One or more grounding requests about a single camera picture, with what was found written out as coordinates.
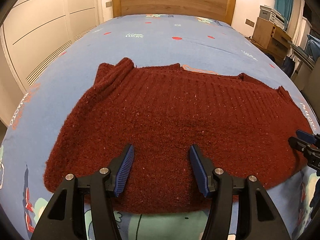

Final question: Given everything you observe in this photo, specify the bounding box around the dark red knit sweater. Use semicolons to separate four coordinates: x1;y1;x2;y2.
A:
43;58;311;214

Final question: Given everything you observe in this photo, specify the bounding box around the blue folded quilt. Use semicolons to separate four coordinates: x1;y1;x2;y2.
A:
304;34;320;62

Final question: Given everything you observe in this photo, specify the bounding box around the wooden desk cabinet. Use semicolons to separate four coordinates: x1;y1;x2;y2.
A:
251;17;292;60

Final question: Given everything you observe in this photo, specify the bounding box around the grey printer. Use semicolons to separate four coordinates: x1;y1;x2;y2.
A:
259;5;287;29

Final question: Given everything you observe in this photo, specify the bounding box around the blue dinosaur bed sheet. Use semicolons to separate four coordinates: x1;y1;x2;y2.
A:
1;15;319;239

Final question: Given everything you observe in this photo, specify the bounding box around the wooden headboard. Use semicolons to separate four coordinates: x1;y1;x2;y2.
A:
112;0;236;25

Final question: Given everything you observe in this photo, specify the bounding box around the white wardrobe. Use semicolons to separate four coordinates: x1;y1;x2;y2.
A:
1;0;99;92

